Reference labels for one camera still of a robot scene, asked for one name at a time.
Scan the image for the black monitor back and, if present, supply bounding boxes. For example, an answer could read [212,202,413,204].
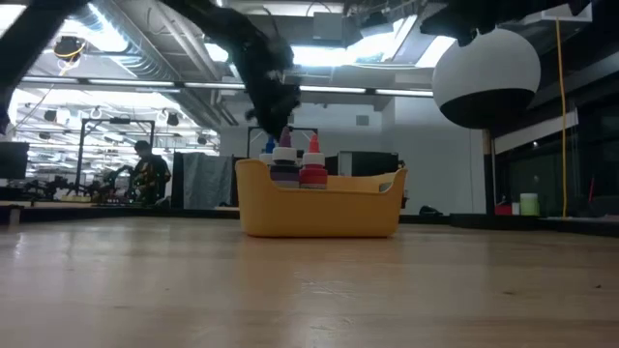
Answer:
[338,150,400,174]

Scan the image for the person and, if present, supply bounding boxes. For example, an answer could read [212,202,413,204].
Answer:
[126,139,172,204]

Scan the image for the long linear ceiling light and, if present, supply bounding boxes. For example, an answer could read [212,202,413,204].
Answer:
[21,76,435,98]

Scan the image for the white globe table lamp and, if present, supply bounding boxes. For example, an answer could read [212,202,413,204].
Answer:
[431,26,543,231]

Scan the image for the yellow plastic tray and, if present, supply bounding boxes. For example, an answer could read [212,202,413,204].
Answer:
[234,159,408,239]

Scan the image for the large dark maroon coloring bottle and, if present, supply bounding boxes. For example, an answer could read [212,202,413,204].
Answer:
[269,126,301,189]

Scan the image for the black aluminium table frame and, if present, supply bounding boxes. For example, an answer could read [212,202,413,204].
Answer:
[0,205,619,237]

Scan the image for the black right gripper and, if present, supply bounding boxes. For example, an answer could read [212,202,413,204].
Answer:
[420,0,592,48]

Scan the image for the black gantry frame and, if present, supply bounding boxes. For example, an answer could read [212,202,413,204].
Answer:
[75,117,157,199]
[247,125,319,160]

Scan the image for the black ceiling device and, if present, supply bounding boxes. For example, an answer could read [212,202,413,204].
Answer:
[52,35,87,63]

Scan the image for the grey curtain panel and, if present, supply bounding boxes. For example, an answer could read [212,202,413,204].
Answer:
[171,151,238,211]

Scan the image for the green cup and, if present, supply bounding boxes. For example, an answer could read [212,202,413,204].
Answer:
[519,192,540,217]

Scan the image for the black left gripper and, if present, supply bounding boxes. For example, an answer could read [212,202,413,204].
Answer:
[241,38,303,142]

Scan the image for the large red food coloring bottle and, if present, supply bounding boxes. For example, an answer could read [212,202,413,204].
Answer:
[298,133,329,190]

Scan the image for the black computer monitor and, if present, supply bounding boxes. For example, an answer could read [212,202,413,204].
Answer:
[0,140,30,181]

